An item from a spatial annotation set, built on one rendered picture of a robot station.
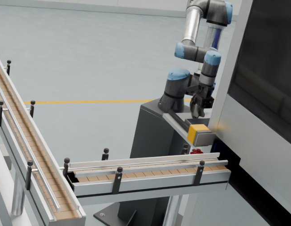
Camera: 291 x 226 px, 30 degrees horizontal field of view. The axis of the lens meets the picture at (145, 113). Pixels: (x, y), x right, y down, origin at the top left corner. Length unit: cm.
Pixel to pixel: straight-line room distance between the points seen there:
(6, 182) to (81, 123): 192
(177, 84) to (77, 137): 148
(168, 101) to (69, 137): 141
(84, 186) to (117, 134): 243
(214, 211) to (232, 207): 13
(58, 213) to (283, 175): 81
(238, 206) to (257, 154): 25
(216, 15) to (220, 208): 108
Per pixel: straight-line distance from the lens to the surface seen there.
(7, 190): 255
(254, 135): 212
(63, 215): 179
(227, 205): 230
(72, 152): 400
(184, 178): 214
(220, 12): 292
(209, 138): 232
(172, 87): 294
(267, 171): 208
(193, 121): 268
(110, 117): 462
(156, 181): 208
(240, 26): 220
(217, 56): 253
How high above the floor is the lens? 200
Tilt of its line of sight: 24 degrees down
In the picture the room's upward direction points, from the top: 12 degrees clockwise
